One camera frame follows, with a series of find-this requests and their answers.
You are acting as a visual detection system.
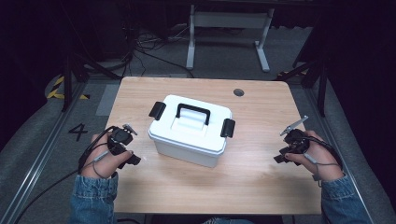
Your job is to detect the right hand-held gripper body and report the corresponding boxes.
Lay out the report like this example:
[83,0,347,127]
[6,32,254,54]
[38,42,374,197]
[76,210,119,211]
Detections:
[279,115,311,156]

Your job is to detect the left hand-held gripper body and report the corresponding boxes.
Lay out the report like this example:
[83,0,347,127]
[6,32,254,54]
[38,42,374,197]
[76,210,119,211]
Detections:
[106,123,138,157]

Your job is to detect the white plastic storage box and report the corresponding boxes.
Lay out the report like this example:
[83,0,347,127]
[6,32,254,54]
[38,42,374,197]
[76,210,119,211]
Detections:
[148,93,236,169]

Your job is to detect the person's left hand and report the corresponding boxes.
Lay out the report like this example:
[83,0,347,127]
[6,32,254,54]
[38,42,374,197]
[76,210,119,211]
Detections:
[81,132,134,180]

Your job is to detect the person's right hand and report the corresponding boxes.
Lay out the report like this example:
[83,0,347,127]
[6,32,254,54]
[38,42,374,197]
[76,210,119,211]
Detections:
[284,130,345,182]

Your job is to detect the black box latch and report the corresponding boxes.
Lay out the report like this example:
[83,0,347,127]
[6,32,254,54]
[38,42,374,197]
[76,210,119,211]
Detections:
[219,118,236,139]
[148,101,167,121]

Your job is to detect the black metal stand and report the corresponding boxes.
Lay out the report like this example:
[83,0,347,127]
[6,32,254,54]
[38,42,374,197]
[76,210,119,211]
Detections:
[274,59,329,119]

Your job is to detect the black tripod stand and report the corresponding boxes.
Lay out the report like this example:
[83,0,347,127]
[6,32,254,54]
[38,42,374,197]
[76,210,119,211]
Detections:
[61,52,123,113]

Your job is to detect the person's denim knee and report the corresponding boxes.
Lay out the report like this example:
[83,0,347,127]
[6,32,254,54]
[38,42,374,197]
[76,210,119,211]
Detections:
[202,217,254,224]

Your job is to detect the aluminium floor rail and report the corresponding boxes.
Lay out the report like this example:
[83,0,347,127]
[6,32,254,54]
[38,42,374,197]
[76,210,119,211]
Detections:
[303,87,375,224]
[0,82,89,224]

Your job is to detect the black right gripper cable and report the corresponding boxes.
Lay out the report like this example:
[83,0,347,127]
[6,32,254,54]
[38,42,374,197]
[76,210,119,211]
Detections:
[307,134,345,172]

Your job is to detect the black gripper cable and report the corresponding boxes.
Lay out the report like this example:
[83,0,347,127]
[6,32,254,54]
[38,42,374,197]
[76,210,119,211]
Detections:
[13,125,118,224]
[307,134,345,172]

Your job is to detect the grey right wrist strap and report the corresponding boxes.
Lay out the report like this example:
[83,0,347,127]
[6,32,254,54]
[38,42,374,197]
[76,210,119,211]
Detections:
[303,152,344,189]

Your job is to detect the grey wrist strap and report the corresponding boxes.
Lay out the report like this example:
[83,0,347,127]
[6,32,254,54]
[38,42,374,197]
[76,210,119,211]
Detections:
[303,152,344,189]
[91,149,112,180]

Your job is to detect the grey left wrist strap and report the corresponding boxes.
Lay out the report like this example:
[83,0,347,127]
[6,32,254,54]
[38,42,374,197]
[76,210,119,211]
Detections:
[91,149,112,180]

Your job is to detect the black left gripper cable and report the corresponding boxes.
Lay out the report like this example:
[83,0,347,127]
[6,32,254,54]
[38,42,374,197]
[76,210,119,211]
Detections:
[13,125,118,224]

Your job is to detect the black box carry handle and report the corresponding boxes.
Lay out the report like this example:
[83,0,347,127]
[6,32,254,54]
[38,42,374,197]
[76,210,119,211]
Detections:
[175,103,212,127]

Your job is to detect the black floor cables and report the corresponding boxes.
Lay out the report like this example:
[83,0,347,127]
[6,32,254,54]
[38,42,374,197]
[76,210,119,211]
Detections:
[134,29,195,78]

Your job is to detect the white metal desk frame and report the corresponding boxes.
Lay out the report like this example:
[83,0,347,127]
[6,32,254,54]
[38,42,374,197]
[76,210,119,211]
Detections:
[185,4,276,73]

